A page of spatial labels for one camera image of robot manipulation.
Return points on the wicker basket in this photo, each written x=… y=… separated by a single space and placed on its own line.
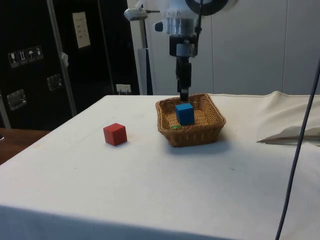
x=200 y=135

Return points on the green block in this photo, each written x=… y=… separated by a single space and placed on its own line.
x=175 y=127

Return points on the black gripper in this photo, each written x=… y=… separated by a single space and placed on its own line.
x=173 y=46

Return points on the blue cube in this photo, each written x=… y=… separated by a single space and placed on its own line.
x=185 y=113

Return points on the grey metal stand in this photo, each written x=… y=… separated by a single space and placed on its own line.
x=142 y=57

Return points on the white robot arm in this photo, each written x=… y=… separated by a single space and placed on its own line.
x=175 y=6

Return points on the red cube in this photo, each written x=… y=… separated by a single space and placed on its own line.
x=115 y=134

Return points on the white wall socket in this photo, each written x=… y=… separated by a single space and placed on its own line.
x=123 y=88

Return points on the black cabinet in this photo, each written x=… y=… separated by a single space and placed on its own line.
x=30 y=75

